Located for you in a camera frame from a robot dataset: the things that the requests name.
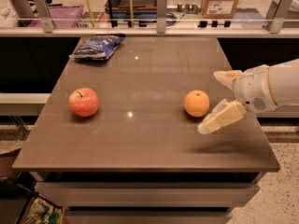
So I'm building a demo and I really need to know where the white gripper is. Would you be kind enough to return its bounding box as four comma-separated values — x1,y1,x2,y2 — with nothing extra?
198,65,277,134

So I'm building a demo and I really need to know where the orange fruit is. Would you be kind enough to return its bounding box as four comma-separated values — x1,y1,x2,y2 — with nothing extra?
184,91,210,118

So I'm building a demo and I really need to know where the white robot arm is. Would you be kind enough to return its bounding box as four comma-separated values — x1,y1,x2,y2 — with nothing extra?
198,59,299,134

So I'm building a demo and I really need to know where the blue chip bag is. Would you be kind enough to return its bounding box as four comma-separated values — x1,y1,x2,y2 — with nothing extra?
70,34,125,61

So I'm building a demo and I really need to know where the glass railing with metal posts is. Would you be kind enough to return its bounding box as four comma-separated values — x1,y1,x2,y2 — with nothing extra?
0,0,299,38

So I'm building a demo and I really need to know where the red apple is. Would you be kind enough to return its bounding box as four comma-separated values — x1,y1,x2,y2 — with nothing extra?
68,88,99,118

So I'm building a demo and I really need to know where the lower cabinet drawer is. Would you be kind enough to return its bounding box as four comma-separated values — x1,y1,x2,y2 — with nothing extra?
65,211,232,224

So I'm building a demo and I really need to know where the cabinet drawer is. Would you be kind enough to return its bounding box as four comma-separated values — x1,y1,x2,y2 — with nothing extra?
36,182,260,208
65,211,232,224

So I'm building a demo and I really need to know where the upper cabinet drawer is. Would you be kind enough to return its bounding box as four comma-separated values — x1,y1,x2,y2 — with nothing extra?
36,182,260,208

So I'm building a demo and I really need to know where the purple plastic crate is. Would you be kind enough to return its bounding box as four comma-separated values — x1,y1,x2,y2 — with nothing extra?
27,4,85,29

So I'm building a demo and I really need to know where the snack box on floor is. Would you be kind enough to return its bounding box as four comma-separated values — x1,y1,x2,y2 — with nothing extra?
16,194,64,224

